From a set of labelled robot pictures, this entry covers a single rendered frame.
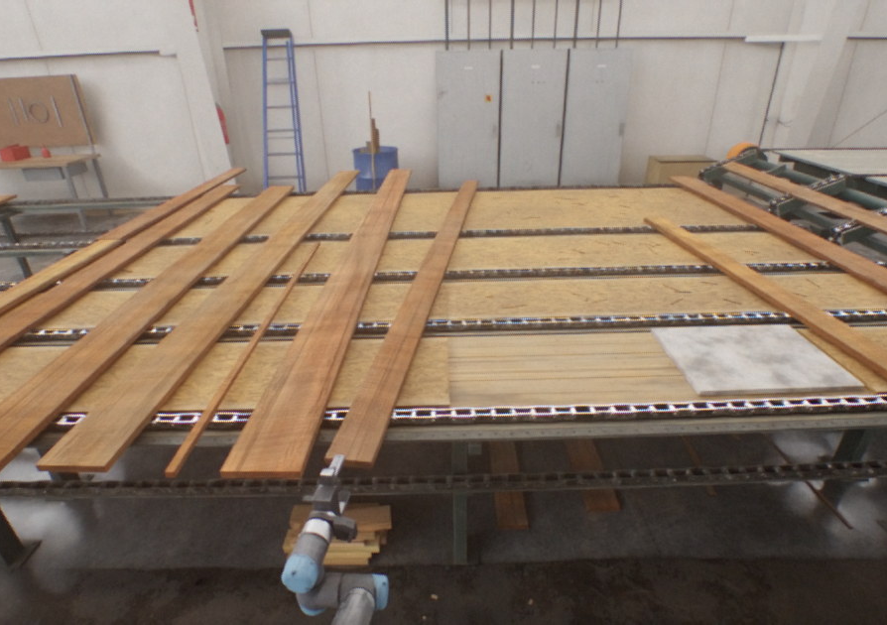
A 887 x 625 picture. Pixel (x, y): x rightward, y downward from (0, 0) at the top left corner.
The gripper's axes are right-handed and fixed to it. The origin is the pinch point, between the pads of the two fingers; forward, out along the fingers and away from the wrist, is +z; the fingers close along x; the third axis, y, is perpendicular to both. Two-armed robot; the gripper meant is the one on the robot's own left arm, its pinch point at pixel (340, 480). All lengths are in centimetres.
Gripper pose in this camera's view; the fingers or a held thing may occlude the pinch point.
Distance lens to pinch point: 147.4
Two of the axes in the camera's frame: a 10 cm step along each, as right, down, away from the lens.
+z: 1.5, -4.5, 8.8
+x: 0.2, 8.9, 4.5
